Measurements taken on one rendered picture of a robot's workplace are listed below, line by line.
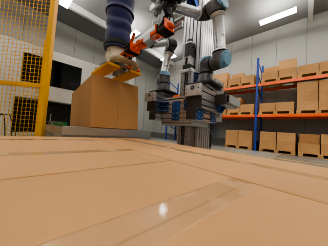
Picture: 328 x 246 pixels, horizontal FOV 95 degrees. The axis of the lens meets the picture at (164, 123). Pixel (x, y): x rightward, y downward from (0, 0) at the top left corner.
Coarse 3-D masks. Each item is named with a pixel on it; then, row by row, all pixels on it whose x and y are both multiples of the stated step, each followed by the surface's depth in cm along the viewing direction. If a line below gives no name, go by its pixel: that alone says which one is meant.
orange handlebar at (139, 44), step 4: (168, 24) 81; (172, 24) 81; (172, 28) 83; (152, 32) 89; (156, 36) 93; (160, 36) 91; (140, 40) 98; (136, 44) 102; (140, 44) 101; (144, 44) 102; (140, 48) 105; (128, 56) 119
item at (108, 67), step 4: (104, 64) 110; (108, 64) 108; (112, 64) 109; (116, 64) 111; (100, 68) 116; (104, 68) 116; (108, 68) 115; (112, 68) 115; (116, 68) 114; (92, 72) 128; (96, 72) 125; (100, 72) 125; (104, 72) 124; (108, 72) 124
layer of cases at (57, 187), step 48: (0, 144) 48; (48, 144) 56; (96, 144) 65; (144, 144) 78; (0, 192) 17; (48, 192) 18; (96, 192) 18; (144, 192) 19; (192, 192) 20; (240, 192) 22; (288, 192) 23; (0, 240) 10; (48, 240) 10; (96, 240) 11; (144, 240) 11; (192, 240) 11; (240, 240) 12; (288, 240) 12
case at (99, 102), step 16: (96, 80) 112; (112, 80) 121; (80, 96) 130; (96, 96) 110; (112, 96) 119; (128, 96) 130; (80, 112) 126; (96, 112) 109; (112, 112) 118; (128, 112) 128; (112, 128) 117; (128, 128) 126
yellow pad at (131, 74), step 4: (128, 72) 122; (132, 72) 121; (136, 72) 123; (120, 76) 132; (124, 76) 131; (128, 76) 130; (132, 76) 130; (136, 76) 129; (120, 80) 142; (124, 80) 142
